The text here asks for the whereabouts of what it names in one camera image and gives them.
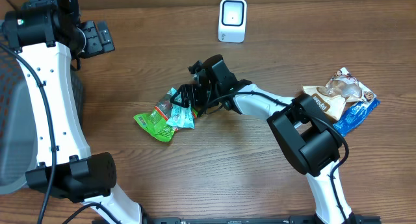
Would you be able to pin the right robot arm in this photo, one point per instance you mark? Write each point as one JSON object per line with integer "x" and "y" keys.
{"x": 304, "y": 134}

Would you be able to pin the white barcode scanner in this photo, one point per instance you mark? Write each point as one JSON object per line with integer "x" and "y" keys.
{"x": 232, "y": 21}

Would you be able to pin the beige brown snack packet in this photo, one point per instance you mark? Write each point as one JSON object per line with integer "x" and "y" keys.
{"x": 341, "y": 89}

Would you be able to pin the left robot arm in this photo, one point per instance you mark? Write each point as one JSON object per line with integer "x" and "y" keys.
{"x": 48, "y": 39}

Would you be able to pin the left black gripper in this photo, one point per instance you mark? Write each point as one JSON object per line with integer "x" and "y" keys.
{"x": 97, "y": 46}

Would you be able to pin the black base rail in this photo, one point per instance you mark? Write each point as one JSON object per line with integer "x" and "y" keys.
{"x": 358, "y": 219}

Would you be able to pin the grey plastic mesh basket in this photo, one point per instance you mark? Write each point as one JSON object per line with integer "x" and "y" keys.
{"x": 25, "y": 141}

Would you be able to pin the green snack packet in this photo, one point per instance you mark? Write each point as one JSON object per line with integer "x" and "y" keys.
{"x": 155, "y": 122}

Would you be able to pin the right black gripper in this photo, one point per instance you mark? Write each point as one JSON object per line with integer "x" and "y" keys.
{"x": 185, "y": 97}

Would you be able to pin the blue snack bar wrapper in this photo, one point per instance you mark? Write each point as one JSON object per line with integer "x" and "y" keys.
{"x": 354, "y": 116}

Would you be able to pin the light teal snack packet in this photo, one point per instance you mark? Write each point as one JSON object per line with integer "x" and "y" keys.
{"x": 181, "y": 117}

